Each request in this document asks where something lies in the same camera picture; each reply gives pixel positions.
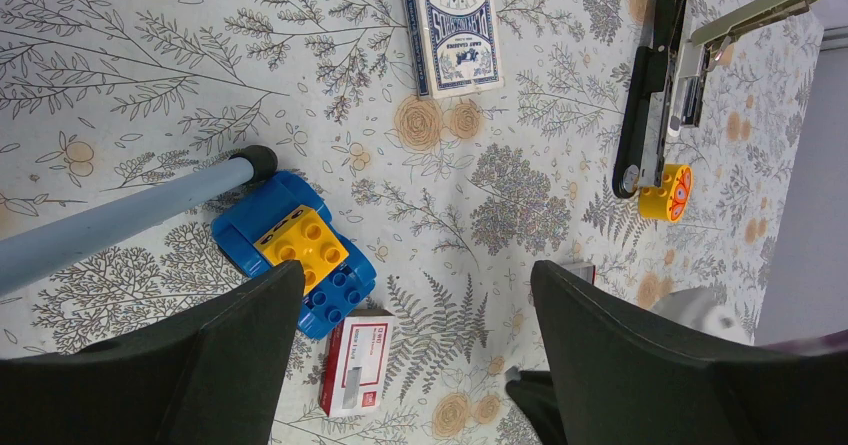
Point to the blue playing card box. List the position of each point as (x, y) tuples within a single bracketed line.
[(455, 47)]

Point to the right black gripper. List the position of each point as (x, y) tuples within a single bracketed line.
[(534, 394)]

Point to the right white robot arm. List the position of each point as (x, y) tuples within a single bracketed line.
[(696, 308)]

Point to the blue yellow toy car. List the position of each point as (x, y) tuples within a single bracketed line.
[(285, 219)]

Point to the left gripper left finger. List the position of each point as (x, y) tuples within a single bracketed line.
[(211, 374)]

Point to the yellow butterfly toy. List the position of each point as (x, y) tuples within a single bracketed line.
[(669, 200)]

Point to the light blue stand legs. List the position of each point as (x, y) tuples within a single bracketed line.
[(37, 253)]

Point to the grey red small box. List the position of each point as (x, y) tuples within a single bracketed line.
[(584, 270)]

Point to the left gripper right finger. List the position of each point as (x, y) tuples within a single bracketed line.
[(624, 375)]

